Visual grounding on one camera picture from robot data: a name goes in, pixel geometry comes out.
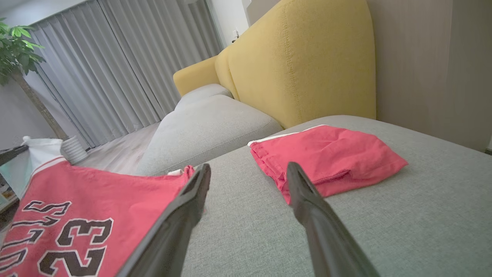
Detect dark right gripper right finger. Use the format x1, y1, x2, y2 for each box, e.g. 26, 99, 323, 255
286, 162, 381, 277

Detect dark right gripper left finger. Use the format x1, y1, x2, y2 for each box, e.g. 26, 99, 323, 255
115, 164, 211, 277

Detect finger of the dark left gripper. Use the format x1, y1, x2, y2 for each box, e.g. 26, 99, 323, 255
0, 145, 29, 166

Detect red basketball jersey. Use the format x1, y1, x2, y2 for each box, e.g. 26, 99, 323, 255
0, 136, 194, 277

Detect red shorts white stripes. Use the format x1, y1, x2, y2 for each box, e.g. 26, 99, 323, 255
248, 124, 409, 205

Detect pale green tv cabinet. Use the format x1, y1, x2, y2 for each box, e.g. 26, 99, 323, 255
0, 165, 20, 231

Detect white ribbed plant pot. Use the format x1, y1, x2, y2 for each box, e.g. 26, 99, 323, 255
60, 135, 89, 165

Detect large grey sofa seat cushion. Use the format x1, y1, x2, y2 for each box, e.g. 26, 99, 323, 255
135, 115, 492, 277

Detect green leafy indoor tree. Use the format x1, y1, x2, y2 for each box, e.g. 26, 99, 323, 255
0, 17, 70, 140

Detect medium grey sofa seat cushion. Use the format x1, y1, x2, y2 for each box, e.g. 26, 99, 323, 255
135, 94, 283, 177

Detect grey pleated curtain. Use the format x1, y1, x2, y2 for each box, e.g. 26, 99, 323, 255
29, 0, 225, 149

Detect small grey sofa seat cushion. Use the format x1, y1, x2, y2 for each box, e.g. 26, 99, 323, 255
175, 84, 233, 110

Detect yellow sofa armrest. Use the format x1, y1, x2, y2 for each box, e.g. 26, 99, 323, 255
173, 56, 220, 97

